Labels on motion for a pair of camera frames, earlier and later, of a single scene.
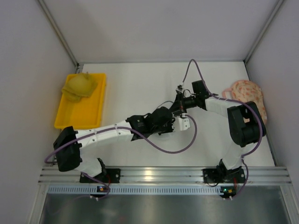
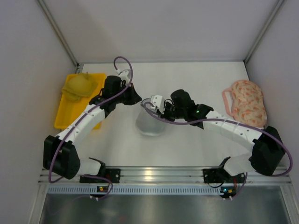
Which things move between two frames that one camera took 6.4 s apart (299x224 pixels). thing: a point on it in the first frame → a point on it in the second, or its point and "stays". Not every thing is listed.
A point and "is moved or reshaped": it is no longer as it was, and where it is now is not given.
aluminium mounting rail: (162, 176) stays
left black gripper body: (167, 126) → (130, 95)
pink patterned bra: (245, 90) stays
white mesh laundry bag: (168, 136) is moved or reshaped
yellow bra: (79, 86) stays
